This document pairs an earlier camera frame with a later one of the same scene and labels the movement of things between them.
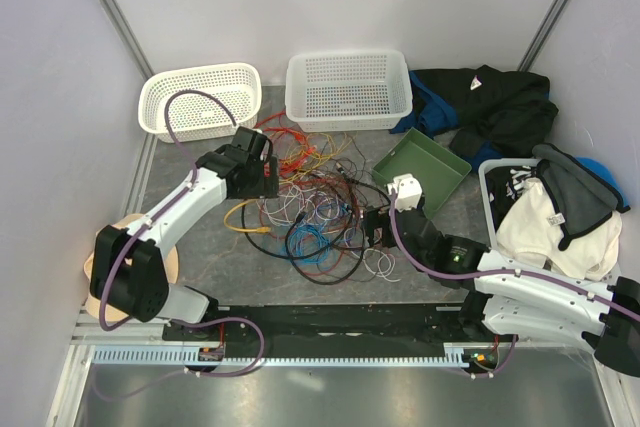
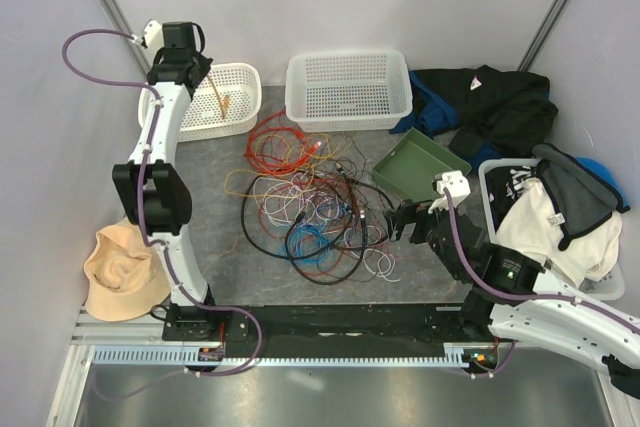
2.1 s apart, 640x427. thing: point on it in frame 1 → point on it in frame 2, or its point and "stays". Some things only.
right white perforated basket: (348, 90) stays
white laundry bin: (486, 190) stays
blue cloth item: (604, 173) stays
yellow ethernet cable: (254, 230) → (224, 101)
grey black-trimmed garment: (583, 198) stays
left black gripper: (267, 187) → (205, 66)
